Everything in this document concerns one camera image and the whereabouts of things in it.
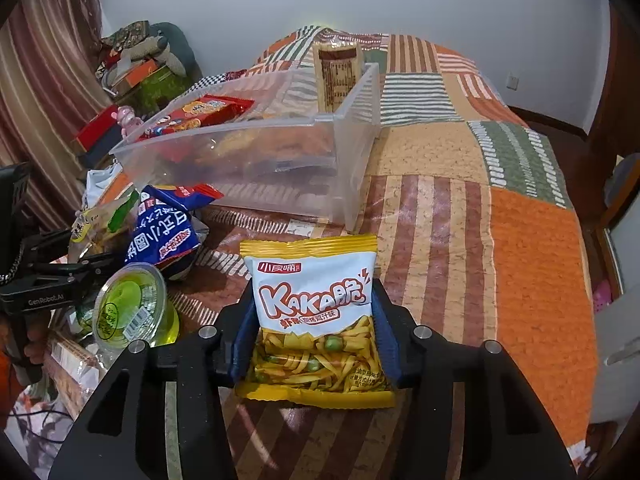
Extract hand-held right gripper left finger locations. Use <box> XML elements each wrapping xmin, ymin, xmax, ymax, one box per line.
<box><xmin>47</xmin><ymin>280</ymin><xmax>262</xmax><ymax>480</ymax></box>

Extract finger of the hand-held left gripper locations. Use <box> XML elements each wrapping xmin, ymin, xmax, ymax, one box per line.
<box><xmin>22</xmin><ymin>229</ymin><xmax>77</xmax><ymax>264</ymax></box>
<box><xmin>30</xmin><ymin>253</ymin><xmax>129</xmax><ymax>292</ymax></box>

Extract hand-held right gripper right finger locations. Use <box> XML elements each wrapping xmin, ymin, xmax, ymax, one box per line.
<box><xmin>372</xmin><ymin>279</ymin><xmax>572</xmax><ymax>480</ymax></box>

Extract yellow white chips packet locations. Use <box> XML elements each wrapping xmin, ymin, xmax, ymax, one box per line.
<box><xmin>234</xmin><ymin>233</ymin><xmax>397</xmax><ymax>409</ymax></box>

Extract clear plastic storage bin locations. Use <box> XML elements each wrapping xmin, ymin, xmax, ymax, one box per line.
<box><xmin>109</xmin><ymin>62</ymin><xmax>382</xmax><ymax>232</ymax></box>

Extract red snack packet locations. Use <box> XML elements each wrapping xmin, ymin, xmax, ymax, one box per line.
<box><xmin>137</xmin><ymin>94</ymin><xmax>256</xmax><ymax>142</ymax></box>

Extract brown cracker packet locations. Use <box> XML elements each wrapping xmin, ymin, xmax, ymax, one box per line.
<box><xmin>312</xmin><ymin>41</ymin><xmax>364</xmax><ymax>116</ymax></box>

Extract person's left forearm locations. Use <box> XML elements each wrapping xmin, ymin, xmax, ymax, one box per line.
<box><xmin>0</xmin><ymin>354</ymin><xmax>25</xmax><ymax>427</ymax></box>

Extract person's left hand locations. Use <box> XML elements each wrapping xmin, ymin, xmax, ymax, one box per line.
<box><xmin>24</xmin><ymin>317</ymin><xmax>52</xmax><ymax>382</ymax></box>

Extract green clear snack packet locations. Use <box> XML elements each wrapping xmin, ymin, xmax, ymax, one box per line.
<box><xmin>69</xmin><ymin>187</ymin><xmax>142</xmax><ymax>257</ymax></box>

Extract green jelly cup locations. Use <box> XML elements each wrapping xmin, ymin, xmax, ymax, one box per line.
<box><xmin>92</xmin><ymin>262</ymin><xmax>181</xmax><ymax>355</ymax></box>

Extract white garment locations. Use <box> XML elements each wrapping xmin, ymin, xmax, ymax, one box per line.
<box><xmin>81</xmin><ymin>167</ymin><xmax>127</xmax><ymax>212</ymax></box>

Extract long barcode biscuit packet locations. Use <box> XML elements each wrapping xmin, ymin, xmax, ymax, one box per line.
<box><xmin>46</xmin><ymin>329</ymin><xmax>103</xmax><ymax>413</ymax></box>

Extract blue snack packet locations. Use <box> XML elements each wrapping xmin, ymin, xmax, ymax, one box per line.
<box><xmin>124</xmin><ymin>183</ymin><xmax>225</xmax><ymax>282</ymax></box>

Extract patchwork striped blanket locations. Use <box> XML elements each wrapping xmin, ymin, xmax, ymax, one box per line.
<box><xmin>10</xmin><ymin>27</ymin><xmax>601</xmax><ymax>480</ymax></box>

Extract red box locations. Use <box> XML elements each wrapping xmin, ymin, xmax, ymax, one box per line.
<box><xmin>74</xmin><ymin>107</ymin><xmax>122</xmax><ymax>153</ymax></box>

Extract pink plush toy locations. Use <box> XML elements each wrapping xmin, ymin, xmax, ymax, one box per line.
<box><xmin>116</xmin><ymin>105</ymin><xmax>147</xmax><ymax>137</ymax></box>

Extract striped brown curtain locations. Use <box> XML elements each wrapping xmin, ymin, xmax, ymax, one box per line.
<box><xmin>0</xmin><ymin>0</ymin><xmax>110</xmax><ymax>233</ymax></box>

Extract orange cardboard box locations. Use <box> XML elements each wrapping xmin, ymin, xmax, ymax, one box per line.
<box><xmin>116</xmin><ymin>59</ymin><xmax>162</xmax><ymax>92</ymax></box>

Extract green cardboard box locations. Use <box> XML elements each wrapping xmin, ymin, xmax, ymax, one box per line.
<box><xmin>134</xmin><ymin>67</ymin><xmax>190</xmax><ymax>112</ymax></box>

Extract clear bread roll packet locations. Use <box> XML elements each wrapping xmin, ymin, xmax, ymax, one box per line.
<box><xmin>194</xmin><ymin>124</ymin><xmax>323</xmax><ymax>162</ymax></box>

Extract pink slipper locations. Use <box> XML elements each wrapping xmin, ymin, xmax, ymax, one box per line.
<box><xmin>592</xmin><ymin>280</ymin><xmax>614</xmax><ymax>315</ymax></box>

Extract grey plush toy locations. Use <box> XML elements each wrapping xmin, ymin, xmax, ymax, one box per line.
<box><xmin>112</xmin><ymin>35</ymin><xmax>187</xmax><ymax>77</ymax></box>

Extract black floor cable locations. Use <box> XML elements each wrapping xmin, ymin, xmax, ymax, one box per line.
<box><xmin>9</xmin><ymin>404</ymin><xmax>68</xmax><ymax>442</ymax></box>

